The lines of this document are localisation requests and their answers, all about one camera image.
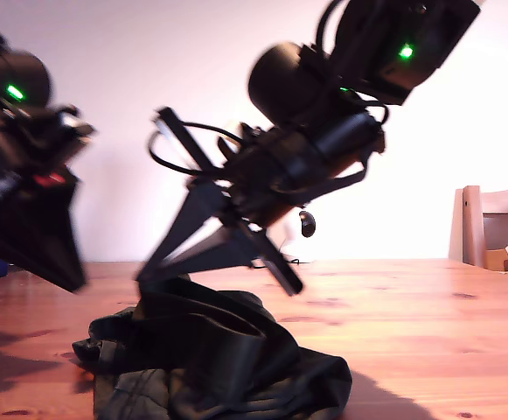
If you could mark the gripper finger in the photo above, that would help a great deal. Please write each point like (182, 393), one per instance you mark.
(67, 236)
(9, 232)

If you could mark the olive green underwear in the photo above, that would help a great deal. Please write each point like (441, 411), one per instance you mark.
(201, 350)

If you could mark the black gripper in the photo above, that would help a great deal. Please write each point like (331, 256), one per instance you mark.
(275, 175)

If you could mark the brown cardboard box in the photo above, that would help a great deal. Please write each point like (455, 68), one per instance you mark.
(494, 259)

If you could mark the white security camera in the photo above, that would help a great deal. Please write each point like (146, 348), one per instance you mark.
(308, 223)

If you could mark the wooden chair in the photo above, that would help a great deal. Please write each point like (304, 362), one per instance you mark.
(472, 219)

